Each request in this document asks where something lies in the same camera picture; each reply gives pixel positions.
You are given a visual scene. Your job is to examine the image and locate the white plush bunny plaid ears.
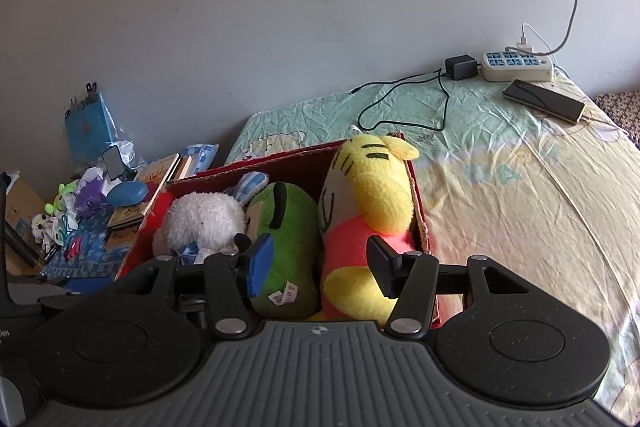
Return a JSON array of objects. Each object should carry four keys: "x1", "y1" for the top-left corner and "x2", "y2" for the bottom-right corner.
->
[{"x1": 152, "y1": 171, "x2": 269, "y2": 265}]

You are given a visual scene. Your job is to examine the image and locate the green frog plush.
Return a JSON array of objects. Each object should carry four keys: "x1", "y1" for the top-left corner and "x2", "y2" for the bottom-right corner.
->
[{"x1": 234, "y1": 182, "x2": 322, "y2": 320}]

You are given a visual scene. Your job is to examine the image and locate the yellow tiger plush red shirt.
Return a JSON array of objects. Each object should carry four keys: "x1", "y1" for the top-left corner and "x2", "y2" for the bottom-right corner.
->
[{"x1": 318, "y1": 134, "x2": 419, "y2": 325}]

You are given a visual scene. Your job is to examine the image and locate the stack of books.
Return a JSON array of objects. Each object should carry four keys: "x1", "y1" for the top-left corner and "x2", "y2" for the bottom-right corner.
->
[{"x1": 106, "y1": 144, "x2": 219, "y2": 247}]

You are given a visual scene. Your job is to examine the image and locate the blue oval case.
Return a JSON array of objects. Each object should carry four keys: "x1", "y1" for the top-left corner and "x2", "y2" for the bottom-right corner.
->
[{"x1": 106, "y1": 181, "x2": 149, "y2": 207}]

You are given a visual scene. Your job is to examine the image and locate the red cardboard box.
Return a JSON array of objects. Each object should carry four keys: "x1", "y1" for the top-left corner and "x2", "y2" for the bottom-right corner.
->
[{"x1": 118, "y1": 140, "x2": 430, "y2": 320}]

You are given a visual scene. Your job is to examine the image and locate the blue patterned cloth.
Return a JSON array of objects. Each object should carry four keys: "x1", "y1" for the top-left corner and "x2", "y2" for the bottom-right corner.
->
[{"x1": 43, "y1": 230, "x2": 129, "y2": 280}]

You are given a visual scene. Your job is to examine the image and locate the purple toy figure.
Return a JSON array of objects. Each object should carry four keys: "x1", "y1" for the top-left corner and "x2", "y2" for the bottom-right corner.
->
[{"x1": 75, "y1": 178, "x2": 108, "y2": 219}]

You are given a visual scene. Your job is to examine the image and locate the green yellow bed sheet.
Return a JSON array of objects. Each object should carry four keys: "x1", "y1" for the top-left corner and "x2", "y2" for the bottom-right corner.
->
[{"x1": 228, "y1": 76, "x2": 639, "y2": 423}]

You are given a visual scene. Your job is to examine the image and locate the blue pen holder bag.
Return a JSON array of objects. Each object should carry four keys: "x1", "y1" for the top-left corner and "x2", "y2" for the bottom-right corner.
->
[{"x1": 64, "y1": 82, "x2": 118, "y2": 167}]

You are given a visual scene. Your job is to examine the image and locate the black power adapter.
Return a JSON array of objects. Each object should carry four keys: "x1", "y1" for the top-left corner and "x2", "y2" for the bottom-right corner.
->
[{"x1": 445, "y1": 54, "x2": 478, "y2": 80}]

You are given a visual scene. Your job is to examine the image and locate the black smartphone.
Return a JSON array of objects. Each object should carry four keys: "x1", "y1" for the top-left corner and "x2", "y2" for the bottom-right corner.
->
[{"x1": 502, "y1": 80, "x2": 586, "y2": 124}]

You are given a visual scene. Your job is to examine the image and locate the white power strip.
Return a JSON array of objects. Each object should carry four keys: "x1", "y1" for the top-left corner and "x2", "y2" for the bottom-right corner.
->
[{"x1": 480, "y1": 51, "x2": 553, "y2": 82}]

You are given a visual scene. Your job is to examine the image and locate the brown patterned cushion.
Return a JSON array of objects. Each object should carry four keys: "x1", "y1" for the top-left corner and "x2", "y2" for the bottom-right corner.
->
[{"x1": 594, "y1": 90, "x2": 640, "y2": 142}]

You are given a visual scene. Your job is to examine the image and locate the black charger cable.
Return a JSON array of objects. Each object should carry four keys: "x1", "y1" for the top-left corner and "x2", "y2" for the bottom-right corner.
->
[{"x1": 347, "y1": 67, "x2": 452, "y2": 134}]

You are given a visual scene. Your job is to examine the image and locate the white phone charging cable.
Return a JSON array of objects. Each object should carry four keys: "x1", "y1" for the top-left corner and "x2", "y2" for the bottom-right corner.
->
[{"x1": 504, "y1": 22, "x2": 572, "y2": 78}]

